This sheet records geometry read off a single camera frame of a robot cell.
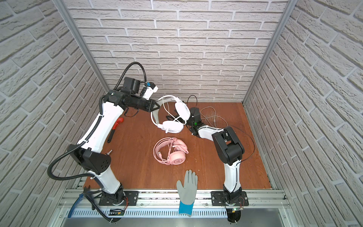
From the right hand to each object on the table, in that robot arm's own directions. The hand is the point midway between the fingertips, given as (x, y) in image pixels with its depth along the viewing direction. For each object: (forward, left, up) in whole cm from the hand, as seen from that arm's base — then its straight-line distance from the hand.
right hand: (170, 112), depth 89 cm
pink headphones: (-26, -3, -11) cm, 28 cm away
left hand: (-6, +5, +14) cm, 16 cm away
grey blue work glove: (-44, -7, -18) cm, 48 cm away
